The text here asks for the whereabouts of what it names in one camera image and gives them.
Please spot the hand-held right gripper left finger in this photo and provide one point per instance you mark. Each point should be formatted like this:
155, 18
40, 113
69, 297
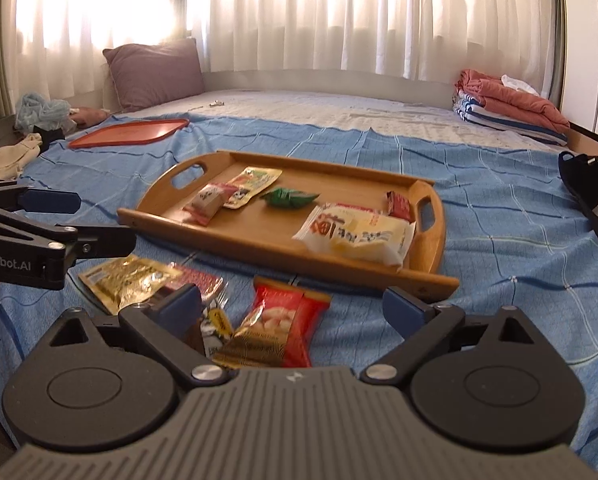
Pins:
181, 310

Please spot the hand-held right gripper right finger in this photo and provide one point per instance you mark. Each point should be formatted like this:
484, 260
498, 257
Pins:
404, 310

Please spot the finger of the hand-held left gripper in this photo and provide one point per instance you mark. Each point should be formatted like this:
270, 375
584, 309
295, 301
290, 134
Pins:
109, 242
54, 202

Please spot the brown snack packet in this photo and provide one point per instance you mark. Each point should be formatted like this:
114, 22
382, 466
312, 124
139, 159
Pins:
216, 322

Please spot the red biscuit packet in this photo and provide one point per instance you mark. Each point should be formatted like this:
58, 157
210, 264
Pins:
206, 280

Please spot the gold foil snack packet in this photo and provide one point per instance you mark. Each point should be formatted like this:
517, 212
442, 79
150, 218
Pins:
124, 280

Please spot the large white yellow pastry packet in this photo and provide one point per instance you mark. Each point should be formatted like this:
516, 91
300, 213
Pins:
359, 240

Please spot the red peanut packet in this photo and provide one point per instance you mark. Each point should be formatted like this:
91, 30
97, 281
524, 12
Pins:
279, 325

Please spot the pink white candy packet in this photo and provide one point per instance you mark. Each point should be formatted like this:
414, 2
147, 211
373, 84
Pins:
204, 203

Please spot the small dark red packet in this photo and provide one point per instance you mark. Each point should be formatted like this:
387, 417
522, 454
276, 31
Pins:
398, 205

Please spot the pale yellow snack packet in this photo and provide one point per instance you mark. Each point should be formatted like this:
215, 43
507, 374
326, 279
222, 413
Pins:
254, 182

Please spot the green pea packet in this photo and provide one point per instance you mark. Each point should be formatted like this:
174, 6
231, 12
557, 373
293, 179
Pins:
286, 196

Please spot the beige cloth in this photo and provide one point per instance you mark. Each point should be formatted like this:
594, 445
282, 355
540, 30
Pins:
9, 157

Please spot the small black object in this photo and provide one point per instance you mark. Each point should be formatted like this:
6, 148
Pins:
49, 134

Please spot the brownish pink cloth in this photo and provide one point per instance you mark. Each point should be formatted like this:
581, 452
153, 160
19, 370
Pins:
89, 117

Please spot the crumpled pale blue cloth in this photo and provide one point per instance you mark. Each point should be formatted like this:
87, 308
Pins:
41, 110

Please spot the orange plastic tray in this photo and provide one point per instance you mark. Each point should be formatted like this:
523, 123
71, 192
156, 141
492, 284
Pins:
129, 133

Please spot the blue checked bedsheet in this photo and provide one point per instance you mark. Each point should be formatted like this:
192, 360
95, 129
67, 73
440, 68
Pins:
504, 260

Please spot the purple pillow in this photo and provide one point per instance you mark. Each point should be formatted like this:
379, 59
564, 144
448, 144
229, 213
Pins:
154, 72

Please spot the white sheer curtain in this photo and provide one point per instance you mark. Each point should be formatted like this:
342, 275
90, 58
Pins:
354, 10
94, 10

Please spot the folded blue striped blanket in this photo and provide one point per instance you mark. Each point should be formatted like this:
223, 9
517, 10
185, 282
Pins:
484, 116

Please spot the pale patterned mattress sheet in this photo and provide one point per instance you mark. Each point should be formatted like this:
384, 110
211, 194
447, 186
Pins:
304, 110

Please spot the black cap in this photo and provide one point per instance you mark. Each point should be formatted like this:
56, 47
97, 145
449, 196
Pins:
586, 180

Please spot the folded clothes pile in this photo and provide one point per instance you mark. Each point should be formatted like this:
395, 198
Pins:
509, 97

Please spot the small white cloth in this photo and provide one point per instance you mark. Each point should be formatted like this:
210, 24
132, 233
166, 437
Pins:
516, 82

